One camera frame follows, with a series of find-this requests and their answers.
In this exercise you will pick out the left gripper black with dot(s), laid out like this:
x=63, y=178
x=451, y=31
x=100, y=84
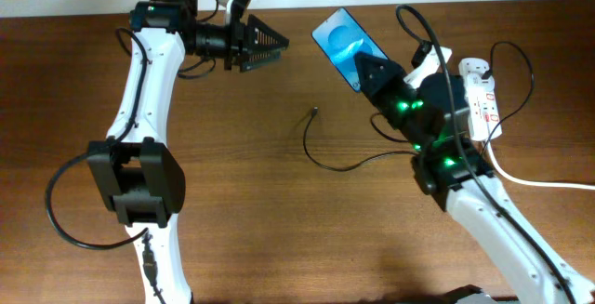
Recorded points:
x=244, y=39

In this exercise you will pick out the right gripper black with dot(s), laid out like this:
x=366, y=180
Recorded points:
x=387, y=89

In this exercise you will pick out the blue Galaxy smartphone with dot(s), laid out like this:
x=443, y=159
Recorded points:
x=340, y=37

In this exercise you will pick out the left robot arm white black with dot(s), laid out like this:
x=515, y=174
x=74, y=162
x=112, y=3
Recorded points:
x=138, y=178

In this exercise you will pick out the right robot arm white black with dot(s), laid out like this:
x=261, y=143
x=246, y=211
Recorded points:
x=447, y=166

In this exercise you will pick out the white USB charger plug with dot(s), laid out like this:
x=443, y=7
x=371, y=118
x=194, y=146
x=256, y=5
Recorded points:
x=479, y=81

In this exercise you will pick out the white power strip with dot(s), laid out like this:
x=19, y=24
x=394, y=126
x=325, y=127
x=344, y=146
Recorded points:
x=484, y=118

